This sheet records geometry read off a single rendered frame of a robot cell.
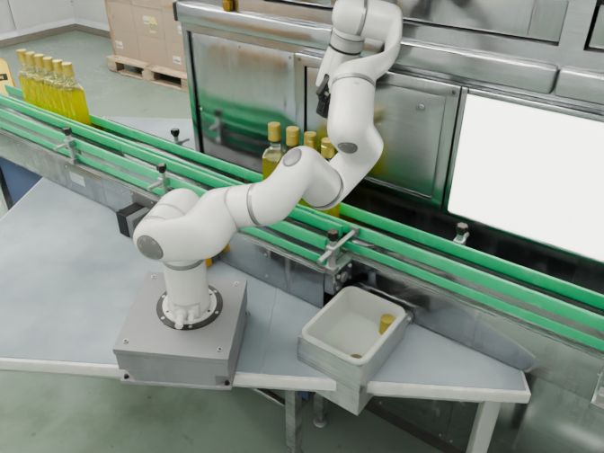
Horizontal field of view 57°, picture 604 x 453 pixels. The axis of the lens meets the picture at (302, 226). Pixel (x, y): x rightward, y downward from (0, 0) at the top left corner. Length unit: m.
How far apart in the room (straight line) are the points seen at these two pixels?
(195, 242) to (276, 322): 0.49
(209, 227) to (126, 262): 0.74
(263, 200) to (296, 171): 0.09
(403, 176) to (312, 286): 0.38
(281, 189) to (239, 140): 0.89
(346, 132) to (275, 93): 0.70
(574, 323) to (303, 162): 0.69
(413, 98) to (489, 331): 0.58
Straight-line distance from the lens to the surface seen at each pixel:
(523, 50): 1.31
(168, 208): 1.12
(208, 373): 1.28
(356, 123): 1.02
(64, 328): 1.56
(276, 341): 1.40
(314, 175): 0.99
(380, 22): 1.17
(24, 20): 7.61
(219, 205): 1.05
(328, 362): 1.29
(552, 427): 1.82
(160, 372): 1.31
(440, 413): 1.98
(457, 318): 1.40
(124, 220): 1.80
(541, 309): 1.33
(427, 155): 1.44
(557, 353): 1.36
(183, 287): 1.24
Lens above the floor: 1.74
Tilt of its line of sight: 33 degrees down
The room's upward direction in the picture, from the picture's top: straight up
